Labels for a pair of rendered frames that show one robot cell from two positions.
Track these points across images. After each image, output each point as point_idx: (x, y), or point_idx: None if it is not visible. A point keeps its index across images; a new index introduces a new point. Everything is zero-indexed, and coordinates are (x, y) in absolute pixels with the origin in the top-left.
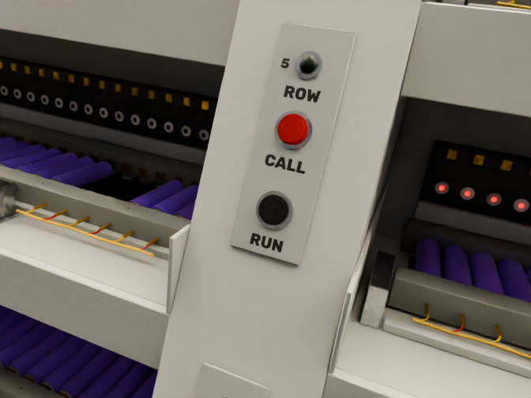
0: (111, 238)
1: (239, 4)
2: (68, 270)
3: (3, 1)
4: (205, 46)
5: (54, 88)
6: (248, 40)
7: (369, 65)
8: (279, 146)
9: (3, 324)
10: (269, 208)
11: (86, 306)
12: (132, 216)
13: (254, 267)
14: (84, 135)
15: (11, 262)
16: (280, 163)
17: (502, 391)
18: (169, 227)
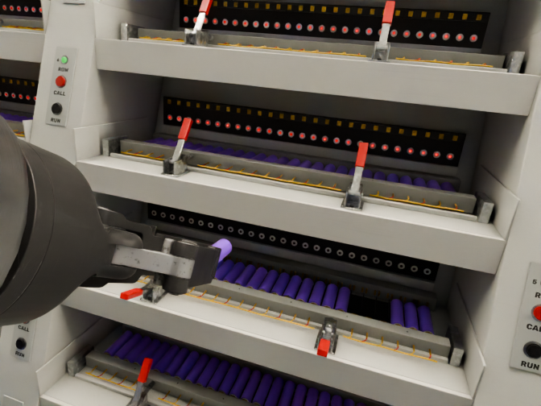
0: (401, 350)
1: (505, 250)
2: (402, 375)
3: (348, 231)
4: (479, 264)
5: (292, 234)
6: (511, 268)
7: None
8: (534, 320)
9: (278, 389)
10: (533, 350)
11: (417, 394)
12: (415, 337)
13: (522, 376)
14: (313, 263)
15: (368, 372)
16: (535, 328)
17: None
18: (439, 344)
